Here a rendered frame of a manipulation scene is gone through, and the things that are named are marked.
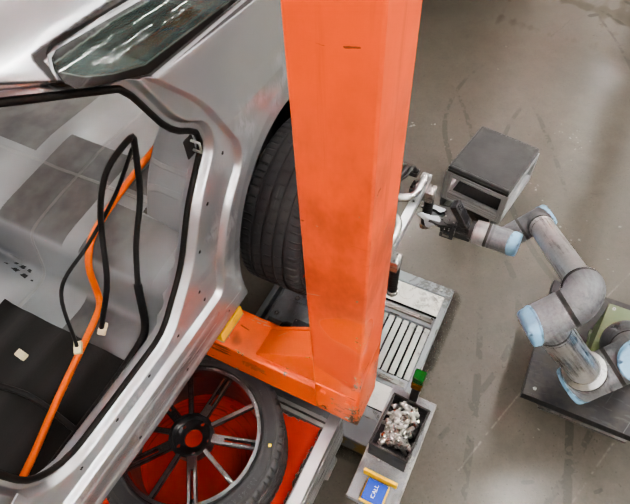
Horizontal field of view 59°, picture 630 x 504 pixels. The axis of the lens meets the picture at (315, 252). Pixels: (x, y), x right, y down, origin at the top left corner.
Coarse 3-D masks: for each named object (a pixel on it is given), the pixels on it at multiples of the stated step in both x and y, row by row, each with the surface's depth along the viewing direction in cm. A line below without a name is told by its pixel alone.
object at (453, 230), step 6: (450, 210) 206; (450, 216) 205; (444, 222) 203; (450, 222) 203; (456, 222) 203; (474, 222) 202; (444, 228) 207; (450, 228) 204; (456, 228) 205; (468, 228) 203; (450, 234) 206; (456, 234) 207; (462, 234) 206; (468, 234) 202; (468, 240) 207
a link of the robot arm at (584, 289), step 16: (544, 208) 203; (528, 224) 203; (544, 224) 194; (544, 240) 187; (560, 240) 181; (560, 256) 173; (576, 256) 171; (560, 272) 169; (576, 272) 159; (592, 272) 158; (576, 288) 154; (592, 288) 154; (576, 304) 152; (592, 304) 153
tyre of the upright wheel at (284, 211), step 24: (288, 120) 189; (288, 144) 182; (264, 168) 180; (288, 168) 178; (264, 192) 179; (288, 192) 177; (264, 216) 181; (288, 216) 177; (240, 240) 190; (264, 240) 184; (288, 240) 180; (264, 264) 191; (288, 264) 184; (288, 288) 202
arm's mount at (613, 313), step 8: (608, 304) 217; (608, 312) 216; (616, 312) 215; (624, 312) 214; (600, 320) 222; (608, 320) 216; (616, 320) 216; (600, 328) 218; (592, 336) 226; (600, 336) 218; (592, 344) 219
